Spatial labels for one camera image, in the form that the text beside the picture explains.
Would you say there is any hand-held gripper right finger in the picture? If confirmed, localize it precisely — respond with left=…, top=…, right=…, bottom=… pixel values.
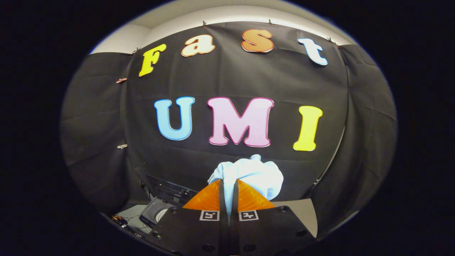
left=230, top=179, right=317, bottom=256

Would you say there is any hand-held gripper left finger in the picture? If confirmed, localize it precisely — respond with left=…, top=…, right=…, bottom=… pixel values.
left=150, top=179, right=230, bottom=256

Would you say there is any light blue shirt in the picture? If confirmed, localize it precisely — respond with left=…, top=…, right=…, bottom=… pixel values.
left=207, top=154, right=284, bottom=221

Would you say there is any black backdrop cloth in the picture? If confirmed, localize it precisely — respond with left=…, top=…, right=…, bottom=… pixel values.
left=60, top=21, right=398, bottom=239

